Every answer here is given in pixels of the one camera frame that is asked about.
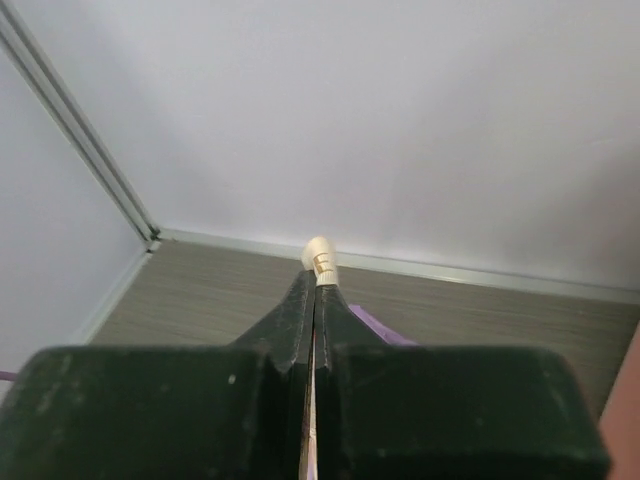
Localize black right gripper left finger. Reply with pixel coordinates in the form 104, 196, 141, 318
1, 271, 314, 479

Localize purple pink wrapping paper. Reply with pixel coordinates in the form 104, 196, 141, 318
349, 304, 417, 346

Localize aluminium frame post left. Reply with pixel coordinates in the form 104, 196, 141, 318
1, 1, 160, 246

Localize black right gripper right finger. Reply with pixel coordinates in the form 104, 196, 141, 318
314, 285, 611, 479

